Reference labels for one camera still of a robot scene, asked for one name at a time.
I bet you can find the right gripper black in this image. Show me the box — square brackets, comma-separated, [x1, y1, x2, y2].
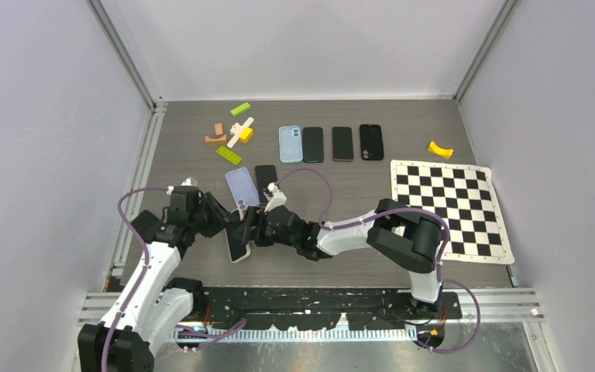
[229, 205, 299, 249]

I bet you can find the black phone from lilac case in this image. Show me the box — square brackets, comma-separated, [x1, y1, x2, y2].
[254, 164, 277, 205]

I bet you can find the black phone with dark frame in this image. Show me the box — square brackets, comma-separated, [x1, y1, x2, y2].
[302, 127, 324, 163]

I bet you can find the purple phone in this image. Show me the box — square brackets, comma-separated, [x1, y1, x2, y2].
[332, 126, 354, 162]

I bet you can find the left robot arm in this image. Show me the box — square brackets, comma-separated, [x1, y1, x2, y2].
[77, 181, 240, 371]

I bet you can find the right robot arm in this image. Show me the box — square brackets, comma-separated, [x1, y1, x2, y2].
[229, 198, 450, 318]

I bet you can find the light green flat brick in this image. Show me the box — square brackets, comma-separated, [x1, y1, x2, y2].
[216, 146, 242, 165]

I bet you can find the brown arch block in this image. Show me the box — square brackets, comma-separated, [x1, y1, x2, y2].
[205, 135, 229, 146]

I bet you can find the small brown block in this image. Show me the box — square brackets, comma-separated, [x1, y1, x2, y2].
[214, 123, 225, 137]

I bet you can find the green lego brick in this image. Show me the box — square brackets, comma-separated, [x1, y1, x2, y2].
[230, 102, 251, 117]

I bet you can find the yellow curved block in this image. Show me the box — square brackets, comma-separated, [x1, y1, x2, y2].
[428, 141, 454, 160]

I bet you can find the checkerboard mat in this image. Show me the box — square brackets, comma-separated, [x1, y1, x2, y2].
[390, 160, 515, 265]

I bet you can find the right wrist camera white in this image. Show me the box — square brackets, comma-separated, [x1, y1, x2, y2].
[263, 182, 287, 212]

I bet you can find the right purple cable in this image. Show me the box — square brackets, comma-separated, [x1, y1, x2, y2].
[276, 167, 482, 357]

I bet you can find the purple cable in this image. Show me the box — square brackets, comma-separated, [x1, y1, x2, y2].
[100, 185, 175, 372]
[276, 167, 482, 357]

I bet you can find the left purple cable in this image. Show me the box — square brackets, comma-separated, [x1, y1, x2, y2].
[100, 185, 175, 372]

